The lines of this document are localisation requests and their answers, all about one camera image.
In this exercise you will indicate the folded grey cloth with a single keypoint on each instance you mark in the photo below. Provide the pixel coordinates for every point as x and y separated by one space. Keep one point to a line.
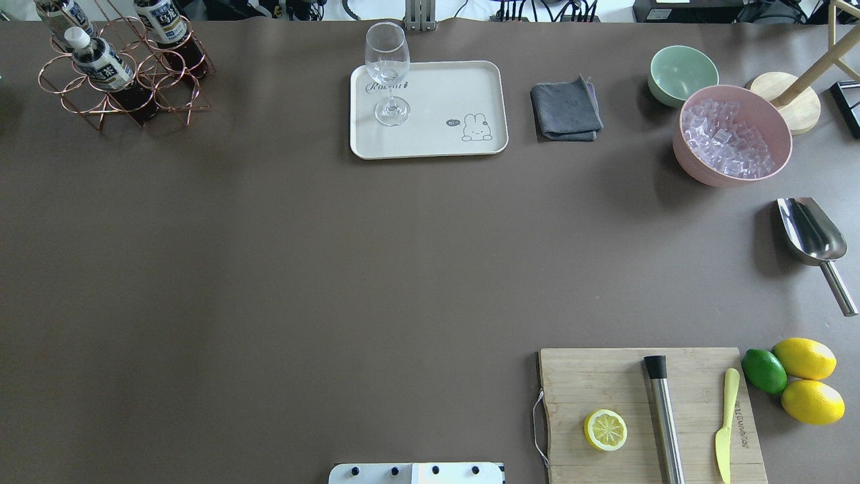
567 111

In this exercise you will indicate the yellow plastic knife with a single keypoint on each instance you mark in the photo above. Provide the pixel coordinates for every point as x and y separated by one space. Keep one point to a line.
723 437

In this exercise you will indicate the tea bottle white cap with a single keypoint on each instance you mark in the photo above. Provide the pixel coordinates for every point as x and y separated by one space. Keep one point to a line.
169 30
109 72
58 16

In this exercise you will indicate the green bowl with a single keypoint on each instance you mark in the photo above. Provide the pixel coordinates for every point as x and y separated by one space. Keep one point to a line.
676 72

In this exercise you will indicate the pink bowl of ice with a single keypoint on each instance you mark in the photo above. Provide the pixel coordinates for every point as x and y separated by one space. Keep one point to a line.
727 136

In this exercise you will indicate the wooden cup tree stand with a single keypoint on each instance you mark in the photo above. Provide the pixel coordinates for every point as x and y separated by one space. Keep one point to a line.
794 98

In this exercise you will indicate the bamboo cutting board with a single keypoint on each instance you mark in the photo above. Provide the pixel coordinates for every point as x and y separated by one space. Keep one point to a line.
578 381

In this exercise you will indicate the half lemon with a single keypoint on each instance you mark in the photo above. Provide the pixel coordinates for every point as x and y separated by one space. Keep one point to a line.
605 430

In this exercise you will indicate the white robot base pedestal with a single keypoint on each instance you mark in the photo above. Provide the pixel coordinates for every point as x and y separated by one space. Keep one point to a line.
418 472

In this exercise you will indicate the copper wire bottle basket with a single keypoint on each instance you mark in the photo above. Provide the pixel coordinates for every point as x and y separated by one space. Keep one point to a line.
137 65

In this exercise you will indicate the yellow lemon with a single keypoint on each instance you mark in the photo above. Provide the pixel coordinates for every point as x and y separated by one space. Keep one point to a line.
805 358
812 402

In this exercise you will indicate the steel ice scoop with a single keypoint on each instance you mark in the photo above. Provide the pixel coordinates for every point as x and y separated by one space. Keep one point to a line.
816 241

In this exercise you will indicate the clear wine glass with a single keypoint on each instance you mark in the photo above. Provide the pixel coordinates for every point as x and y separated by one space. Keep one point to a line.
388 60

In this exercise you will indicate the steel muddler black tip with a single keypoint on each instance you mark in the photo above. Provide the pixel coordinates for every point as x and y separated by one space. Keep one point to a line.
656 366

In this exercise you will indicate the green lime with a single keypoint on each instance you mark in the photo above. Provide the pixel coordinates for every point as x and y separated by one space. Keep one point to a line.
764 371

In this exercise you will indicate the cream rabbit tray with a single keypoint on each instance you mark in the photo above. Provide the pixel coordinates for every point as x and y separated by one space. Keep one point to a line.
457 108

